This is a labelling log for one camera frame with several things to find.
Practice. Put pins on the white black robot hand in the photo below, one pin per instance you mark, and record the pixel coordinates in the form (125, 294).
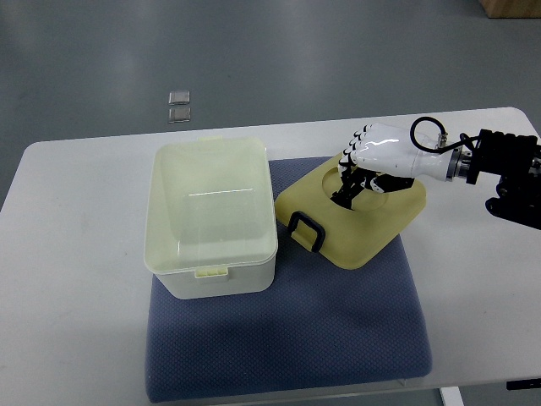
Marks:
(385, 159)

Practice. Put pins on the upper metal floor plate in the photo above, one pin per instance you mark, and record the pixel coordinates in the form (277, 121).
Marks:
(181, 97)

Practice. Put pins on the cardboard box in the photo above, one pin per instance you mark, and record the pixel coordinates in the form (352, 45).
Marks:
(511, 9)

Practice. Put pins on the yellow box lid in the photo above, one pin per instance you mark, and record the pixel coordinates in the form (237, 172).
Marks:
(348, 238)

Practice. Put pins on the white storage box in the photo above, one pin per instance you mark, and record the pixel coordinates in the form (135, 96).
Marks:
(211, 226)

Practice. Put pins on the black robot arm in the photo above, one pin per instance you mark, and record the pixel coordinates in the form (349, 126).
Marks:
(514, 158)

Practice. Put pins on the white table leg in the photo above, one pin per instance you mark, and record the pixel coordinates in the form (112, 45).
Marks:
(451, 396)

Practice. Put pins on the black bracket under table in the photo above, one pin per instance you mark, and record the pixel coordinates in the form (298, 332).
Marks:
(523, 384)

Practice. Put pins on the blue gray cushion mat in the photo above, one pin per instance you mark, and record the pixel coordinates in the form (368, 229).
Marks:
(316, 325)

